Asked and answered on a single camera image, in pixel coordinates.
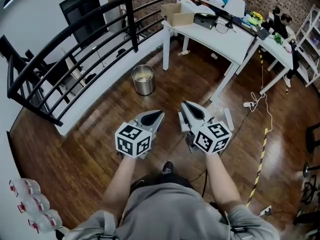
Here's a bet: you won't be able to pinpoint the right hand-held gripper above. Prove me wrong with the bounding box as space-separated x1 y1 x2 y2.
177 100 233 156

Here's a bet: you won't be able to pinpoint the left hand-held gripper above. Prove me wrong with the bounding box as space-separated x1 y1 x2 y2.
114 110 166 160

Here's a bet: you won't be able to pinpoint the round steel trash can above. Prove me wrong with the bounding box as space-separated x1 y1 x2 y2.
131 64 156 97

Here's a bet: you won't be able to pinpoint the person's left forearm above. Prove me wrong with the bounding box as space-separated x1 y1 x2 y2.
99 155 138 211

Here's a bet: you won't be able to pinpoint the person's right forearm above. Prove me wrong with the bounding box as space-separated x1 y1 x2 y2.
204 152 243 210

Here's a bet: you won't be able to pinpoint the person's black shoe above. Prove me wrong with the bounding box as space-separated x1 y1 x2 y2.
160 161 175 176

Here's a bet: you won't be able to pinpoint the person's black trousers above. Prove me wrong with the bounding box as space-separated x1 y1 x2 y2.
129 173 200 195

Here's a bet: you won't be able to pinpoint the long yellow black floor tape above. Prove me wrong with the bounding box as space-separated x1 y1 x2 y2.
245 127 269 208

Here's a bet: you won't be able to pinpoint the person's grey shirt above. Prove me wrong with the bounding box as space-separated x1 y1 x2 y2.
71 182 279 240

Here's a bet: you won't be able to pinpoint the large white desk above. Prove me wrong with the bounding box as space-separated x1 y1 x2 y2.
161 17 259 104

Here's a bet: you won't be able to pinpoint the black printer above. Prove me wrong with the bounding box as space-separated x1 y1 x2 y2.
193 12 219 31

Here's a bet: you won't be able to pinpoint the black metal railing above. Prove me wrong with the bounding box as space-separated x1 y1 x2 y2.
6 0 222 128

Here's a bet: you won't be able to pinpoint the open cardboard box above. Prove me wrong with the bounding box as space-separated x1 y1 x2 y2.
160 2 196 27

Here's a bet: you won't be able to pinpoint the small white desk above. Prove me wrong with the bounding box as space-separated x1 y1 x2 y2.
257 30 295 97

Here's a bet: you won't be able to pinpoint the black laptop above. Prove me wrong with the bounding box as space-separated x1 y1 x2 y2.
256 27 272 41

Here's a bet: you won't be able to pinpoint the white monitor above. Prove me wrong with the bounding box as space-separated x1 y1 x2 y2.
221 0 246 34

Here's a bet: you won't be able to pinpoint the small green plant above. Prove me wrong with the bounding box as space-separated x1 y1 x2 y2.
273 32 285 46

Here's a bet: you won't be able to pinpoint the yellow flower pot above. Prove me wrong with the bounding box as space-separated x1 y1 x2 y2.
248 10 265 27

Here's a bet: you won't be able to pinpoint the black chair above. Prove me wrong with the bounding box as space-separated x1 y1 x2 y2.
305 122 320 155

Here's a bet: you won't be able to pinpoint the black door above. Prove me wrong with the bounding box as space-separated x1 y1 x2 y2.
58 0 109 50

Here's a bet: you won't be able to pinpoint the black stool base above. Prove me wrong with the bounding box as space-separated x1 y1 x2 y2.
292 160 320 227

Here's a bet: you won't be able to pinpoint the white metal shelf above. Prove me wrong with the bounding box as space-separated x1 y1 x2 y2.
294 3 320 88

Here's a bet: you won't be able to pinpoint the clear water bottle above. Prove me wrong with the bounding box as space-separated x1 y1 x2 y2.
17 193 51 214
8 177 42 198
27 209 63 234

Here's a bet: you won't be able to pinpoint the white cable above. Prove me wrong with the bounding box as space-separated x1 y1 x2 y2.
250 58 274 133

